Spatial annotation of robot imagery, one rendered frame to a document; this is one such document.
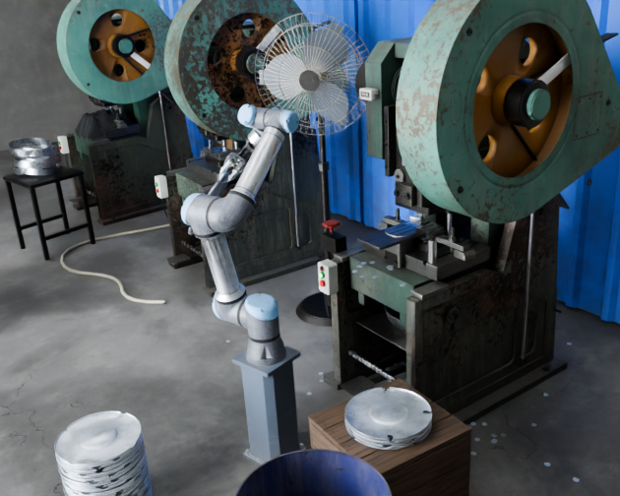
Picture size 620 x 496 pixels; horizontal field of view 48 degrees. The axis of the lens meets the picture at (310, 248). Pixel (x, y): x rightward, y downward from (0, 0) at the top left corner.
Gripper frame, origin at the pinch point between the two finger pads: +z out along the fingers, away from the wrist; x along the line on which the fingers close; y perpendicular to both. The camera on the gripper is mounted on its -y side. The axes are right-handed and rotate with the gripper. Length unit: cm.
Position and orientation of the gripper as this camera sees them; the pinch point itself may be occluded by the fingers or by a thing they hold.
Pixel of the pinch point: (223, 178)
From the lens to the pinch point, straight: 272.9
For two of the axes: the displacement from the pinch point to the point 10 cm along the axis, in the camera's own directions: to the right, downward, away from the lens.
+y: -1.4, 3.8, -9.1
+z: -6.6, 6.5, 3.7
